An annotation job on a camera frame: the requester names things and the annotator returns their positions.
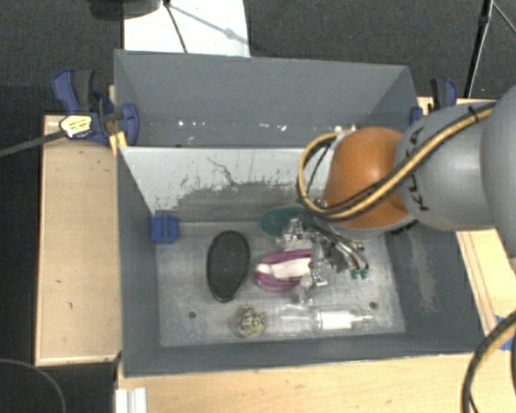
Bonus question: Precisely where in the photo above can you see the grey metal bin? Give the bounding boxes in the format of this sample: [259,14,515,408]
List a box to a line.
[113,49,486,379]

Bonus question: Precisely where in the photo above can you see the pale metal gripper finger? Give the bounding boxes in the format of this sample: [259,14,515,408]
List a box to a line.
[298,269,329,305]

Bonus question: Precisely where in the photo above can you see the purple and white striped object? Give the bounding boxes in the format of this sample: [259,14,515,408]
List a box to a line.
[253,249,317,293]

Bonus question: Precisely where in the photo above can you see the pale wood flat board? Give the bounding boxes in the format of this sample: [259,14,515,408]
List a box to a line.
[34,114,124,367]

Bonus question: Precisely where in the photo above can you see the black oval flat object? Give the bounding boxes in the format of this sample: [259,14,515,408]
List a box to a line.
[206,230,252,304]

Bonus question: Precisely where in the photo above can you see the dark green round disc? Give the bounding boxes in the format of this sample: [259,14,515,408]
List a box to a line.
[258,205,311,237]

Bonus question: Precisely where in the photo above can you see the clear glass bottle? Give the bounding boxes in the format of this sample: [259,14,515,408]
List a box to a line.
[278,302,376,334]

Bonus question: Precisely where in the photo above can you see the camouflage green toy animal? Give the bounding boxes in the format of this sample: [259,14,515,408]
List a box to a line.
[233,305,269,339]

